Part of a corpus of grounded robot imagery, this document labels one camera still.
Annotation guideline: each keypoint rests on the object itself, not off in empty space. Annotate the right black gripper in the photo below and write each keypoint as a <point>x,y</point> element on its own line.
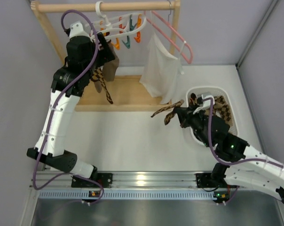
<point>187,116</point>

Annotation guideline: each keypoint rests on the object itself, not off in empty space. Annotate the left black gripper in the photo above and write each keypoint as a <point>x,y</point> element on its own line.
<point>106,50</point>

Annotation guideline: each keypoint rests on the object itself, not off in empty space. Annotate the plain brown sock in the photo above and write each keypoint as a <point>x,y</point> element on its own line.
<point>110,68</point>

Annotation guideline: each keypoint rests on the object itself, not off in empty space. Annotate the dark brown argyle sock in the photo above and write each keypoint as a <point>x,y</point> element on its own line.
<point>99,82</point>

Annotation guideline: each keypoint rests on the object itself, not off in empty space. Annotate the white round clip hanger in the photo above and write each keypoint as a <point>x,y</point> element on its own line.
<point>119,29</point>

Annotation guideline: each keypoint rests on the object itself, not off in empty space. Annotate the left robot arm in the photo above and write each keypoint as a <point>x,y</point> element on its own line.
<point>67,87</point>

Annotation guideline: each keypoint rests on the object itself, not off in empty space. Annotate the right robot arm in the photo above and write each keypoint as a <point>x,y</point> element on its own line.
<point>238,164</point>

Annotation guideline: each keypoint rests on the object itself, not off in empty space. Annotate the pile of socks in basket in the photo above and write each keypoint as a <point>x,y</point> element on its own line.
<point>220,108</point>

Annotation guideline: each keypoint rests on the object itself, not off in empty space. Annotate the white plastic laundry basket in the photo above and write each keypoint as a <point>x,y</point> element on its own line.
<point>216,92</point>

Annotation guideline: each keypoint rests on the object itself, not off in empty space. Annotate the wooden clothes rack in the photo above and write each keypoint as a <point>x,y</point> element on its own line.
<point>128,94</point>

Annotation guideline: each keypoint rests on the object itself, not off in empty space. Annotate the white hanging garment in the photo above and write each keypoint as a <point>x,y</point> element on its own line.
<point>160,73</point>

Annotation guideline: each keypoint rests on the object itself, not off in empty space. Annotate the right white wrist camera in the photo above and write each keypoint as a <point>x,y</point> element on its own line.
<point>207,102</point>

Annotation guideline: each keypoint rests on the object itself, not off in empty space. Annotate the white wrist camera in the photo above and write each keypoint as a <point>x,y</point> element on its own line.
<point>76,29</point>
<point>207,102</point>

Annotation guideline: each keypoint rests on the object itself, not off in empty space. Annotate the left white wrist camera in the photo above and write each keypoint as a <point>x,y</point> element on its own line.
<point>76,29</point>

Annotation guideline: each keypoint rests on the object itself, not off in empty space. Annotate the aluminium mounting rail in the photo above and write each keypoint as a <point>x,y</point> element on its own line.
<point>154,186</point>

